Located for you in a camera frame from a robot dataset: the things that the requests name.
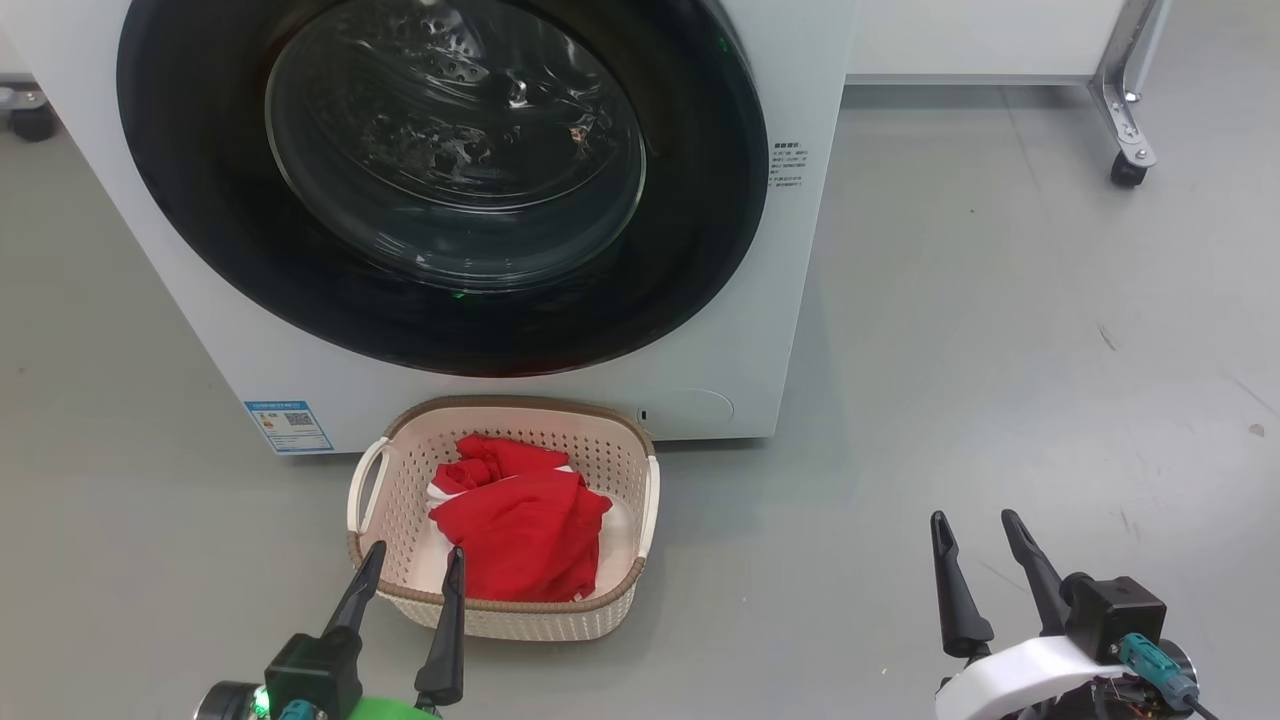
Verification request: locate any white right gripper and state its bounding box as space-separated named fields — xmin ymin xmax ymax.
xmin=930 ymin=509 xmax=1197 ymax=720

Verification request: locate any white table panel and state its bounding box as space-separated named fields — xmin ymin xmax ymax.
xmin=845 ymin=0 xmax=1133 ymax=86

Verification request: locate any silver metal table leg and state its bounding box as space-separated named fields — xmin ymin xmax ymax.
xmin=1088 ymin=0 xmax=1171 ymax=169

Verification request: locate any steel perforated washer drum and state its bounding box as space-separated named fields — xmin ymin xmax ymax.
xmin=266 ymin=0 xmax=647 ymax=291

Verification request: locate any cream perforated laundry basket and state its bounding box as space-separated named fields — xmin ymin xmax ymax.
xmin=346 ymin=395 xmax=661 ymax=643

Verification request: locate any blue white energy label sticker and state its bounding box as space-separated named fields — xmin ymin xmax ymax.
xmin=244 ymin=401 xmax=336 ymax=456

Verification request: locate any small printed text label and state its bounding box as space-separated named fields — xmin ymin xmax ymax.
xmin=768 ymin=140 xmax=809 ymax=193

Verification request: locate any teal right camera connector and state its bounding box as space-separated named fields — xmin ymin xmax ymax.
xmin=1118 ymin=632 xmax=1199 ymax=713

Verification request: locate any red white-trimmed jersey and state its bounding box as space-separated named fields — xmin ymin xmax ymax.
xmin=427 ymin=434 xmax=613 ymax=603

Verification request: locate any black round glass washer door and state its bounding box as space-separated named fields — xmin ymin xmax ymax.
xmin=117 ymin=0 xmax=769 ymax=379

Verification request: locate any round white filter cover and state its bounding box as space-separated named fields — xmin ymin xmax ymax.
xmin=637 ymin=389 xmax=735 ymax=439

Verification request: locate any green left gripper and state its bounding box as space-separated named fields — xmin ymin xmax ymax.
xmin=193 ymin=541 xmax=467 ymax=720

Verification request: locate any white front-load washing machine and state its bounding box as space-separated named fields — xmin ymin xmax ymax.
xmin=0 ymin=0 xmax=859 ymax=457

